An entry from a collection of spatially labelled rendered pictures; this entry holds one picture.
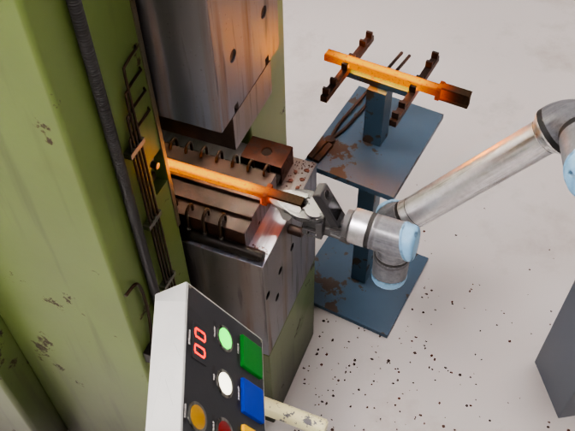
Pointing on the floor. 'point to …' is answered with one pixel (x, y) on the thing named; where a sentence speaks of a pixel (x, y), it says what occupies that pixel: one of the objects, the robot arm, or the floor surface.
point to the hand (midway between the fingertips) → (275, 196)
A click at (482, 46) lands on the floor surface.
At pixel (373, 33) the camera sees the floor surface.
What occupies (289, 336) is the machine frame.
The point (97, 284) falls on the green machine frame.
